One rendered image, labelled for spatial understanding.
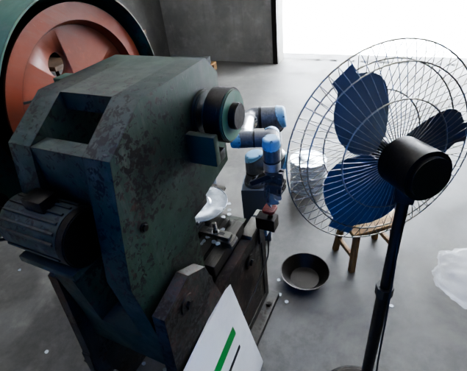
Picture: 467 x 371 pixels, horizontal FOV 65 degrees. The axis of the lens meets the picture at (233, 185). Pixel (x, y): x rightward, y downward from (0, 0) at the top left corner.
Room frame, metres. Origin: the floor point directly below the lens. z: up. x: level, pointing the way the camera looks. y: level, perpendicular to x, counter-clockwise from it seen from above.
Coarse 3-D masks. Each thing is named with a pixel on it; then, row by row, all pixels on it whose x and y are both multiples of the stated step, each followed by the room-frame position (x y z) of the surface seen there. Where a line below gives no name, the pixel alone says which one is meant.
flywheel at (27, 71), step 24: (24, 24) 1.32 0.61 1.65; (48, 24) 1.39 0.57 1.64; (72, 24) 1.52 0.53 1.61; (96, 24) 1.59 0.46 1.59; (120, 24) 1.69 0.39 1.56; (24, 48) 1.28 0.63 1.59; (48, 48) 1.40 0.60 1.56; (72, 48) 1.49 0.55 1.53; (96, 48) 1.59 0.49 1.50; (120, 48) 1.69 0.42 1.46; (24, 72) 1.25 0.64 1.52; (48, 72) 1.37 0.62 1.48; (72, 72) 1.46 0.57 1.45; (0, 96) 1.18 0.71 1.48; (24, 96) 1.26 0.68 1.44; (0, 120) 1.17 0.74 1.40; (0, 144) 1.20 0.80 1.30
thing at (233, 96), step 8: (232, 88) 1.17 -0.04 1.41; (224, 96) 1.11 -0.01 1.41; (232, 96) 1.15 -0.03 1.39; (240, 96) 1.20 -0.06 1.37; (224, 104) 1.09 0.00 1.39; (232, 104) 1.13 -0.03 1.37; (240, 104) 1.14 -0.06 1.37; (224, 112) 1.09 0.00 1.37; (232, 112) 1.10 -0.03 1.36; (240, 112) 1.14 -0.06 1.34; (224, 120) 1.08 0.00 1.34; (232, 120) 1.09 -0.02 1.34; (240, 120) 1.13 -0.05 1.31; (224, 128) 1.08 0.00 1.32; (232, 128) 1.11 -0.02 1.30; (240, 128) 1.18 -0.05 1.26; (224, 136) 1.08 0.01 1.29; (232, 136) 1.12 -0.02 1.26
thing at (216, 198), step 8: (208, 192) 1.48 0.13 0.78; (216, 192) 1.47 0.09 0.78; (224, 192) 1.46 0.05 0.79; (208, 200) 1.41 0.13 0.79; (216, 200) 1.41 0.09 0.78; (224, 200) 1.40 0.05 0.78; (208, 208) 1.35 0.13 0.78; (216, 208) 1.34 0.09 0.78; (224, 208) 1.34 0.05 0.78; (200, 216) 1.30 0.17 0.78; (208, 216) 1.29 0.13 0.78
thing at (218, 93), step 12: (216, 96) 1.12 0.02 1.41; (204, 108) 1.10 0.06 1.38; (216, 108) 1.08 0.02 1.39; (204, 120) 1.09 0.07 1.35; (216, 120) 1.07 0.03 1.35; (192, 132) 1.09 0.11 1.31; (204, 132) 1.08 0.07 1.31; (216, 132) 1.07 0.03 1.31; (192, 144) 1.07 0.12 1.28; (204, 144) 1.05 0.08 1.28; (216, 144) 1.04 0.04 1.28; (192, 156) 1.08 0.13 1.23; (204, 156) 1.05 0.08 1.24; (216, 156) 1.04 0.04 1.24
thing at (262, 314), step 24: (240, 240) 1.28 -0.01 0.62; (264, 240) 1.41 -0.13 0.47; (192, 264) 0.95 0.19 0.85; (240, 264) 1.17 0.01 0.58; (168, 288) 0.82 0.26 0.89; (192, 288) 0.85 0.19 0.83; (216, 288) 0.97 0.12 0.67; (240, 288) 1.15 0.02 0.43; (264, 288) 1.39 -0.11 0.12; (168, 312) 0.74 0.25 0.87; (192, 312) 0.82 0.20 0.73; (264, 312) 1.29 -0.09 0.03; (168, 336) 0.71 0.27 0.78; (192, 336) 0.80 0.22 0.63; (168, 360) 0.71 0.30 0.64
